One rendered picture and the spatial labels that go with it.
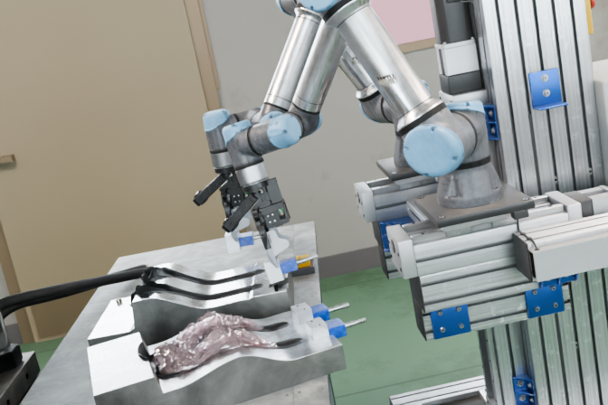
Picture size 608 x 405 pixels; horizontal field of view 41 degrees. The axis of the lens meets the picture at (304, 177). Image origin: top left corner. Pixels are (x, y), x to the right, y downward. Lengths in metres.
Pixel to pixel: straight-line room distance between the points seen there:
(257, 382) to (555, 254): 0.68
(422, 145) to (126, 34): 2.84
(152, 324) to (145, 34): 2.52
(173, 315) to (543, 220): 0.90
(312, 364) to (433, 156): 0.49
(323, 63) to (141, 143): 2.55
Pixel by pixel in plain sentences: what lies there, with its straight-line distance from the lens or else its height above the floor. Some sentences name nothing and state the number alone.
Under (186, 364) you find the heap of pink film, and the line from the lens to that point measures 1.70.
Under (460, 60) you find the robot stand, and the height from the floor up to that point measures 1.33.
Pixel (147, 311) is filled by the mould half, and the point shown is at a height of 0.90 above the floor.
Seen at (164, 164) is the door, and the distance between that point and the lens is 4.39.
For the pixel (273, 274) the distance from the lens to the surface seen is 1.99.
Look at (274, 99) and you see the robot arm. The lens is 2.11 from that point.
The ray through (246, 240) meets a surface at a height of 0.93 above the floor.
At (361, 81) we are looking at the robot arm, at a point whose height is 1.29.
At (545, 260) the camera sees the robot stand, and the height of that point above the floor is 0.92.
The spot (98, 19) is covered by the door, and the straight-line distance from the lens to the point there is 4.35.
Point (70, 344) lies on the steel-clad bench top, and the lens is 2.24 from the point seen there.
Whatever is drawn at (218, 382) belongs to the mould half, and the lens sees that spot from 1.66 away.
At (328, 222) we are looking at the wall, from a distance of 4.54.
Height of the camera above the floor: 1.56
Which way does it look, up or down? 12 degrees down
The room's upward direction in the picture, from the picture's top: 11 degrees counter-clockwise
